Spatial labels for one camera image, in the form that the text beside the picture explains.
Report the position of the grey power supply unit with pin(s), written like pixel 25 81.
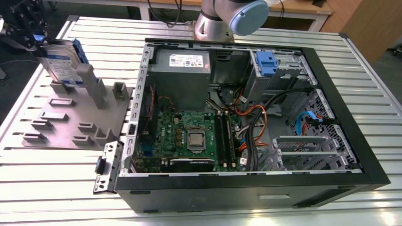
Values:
pixel 179 89

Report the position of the black graphics card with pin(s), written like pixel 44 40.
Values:
pixel 191 164

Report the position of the hard disk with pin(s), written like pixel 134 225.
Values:
pixel 63 70

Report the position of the silver CPU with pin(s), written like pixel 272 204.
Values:
pixel 196 139

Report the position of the black open PC case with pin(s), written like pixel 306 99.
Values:
pixel 219 195

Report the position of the black RAM stick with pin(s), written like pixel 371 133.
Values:
pixel 228 139

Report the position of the grey parts rack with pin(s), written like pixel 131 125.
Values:
pixel 72 113

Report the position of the green motherboard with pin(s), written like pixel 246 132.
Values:
pixel 170 122

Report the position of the blue black latch knob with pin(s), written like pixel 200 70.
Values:
pixel 100 164

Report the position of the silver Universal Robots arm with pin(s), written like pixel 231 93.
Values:
pixel 214 26

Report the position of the silver metal drive cage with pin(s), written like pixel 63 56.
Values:
pixel 260 87

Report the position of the wooden cabinet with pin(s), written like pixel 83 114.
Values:
pixel 370 23

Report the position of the metal slot retainer bracket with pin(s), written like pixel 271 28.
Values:
pixel 110 148

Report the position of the metal disk bay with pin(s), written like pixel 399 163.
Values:
pixel 307 153

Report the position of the wooden desk white frame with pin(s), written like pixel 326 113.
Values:
pixel 301 10

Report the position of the CPU socket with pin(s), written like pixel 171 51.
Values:
pixel 196 150

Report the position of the blue plastic drive bracket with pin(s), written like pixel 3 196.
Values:
pixel 264 63

